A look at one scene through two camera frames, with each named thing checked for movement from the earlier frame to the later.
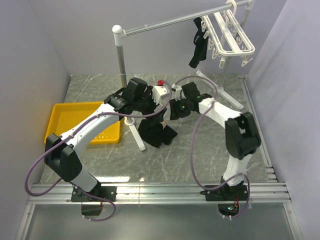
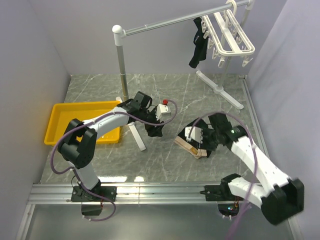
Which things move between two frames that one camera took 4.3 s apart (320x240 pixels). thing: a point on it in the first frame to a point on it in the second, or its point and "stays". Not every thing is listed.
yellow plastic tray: (63, 115) stays
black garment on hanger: (201, 44) stays
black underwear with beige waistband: (154, 131) to (193, 148)
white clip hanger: (226, 36) stays
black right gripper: (174, 107) to (211, 147)
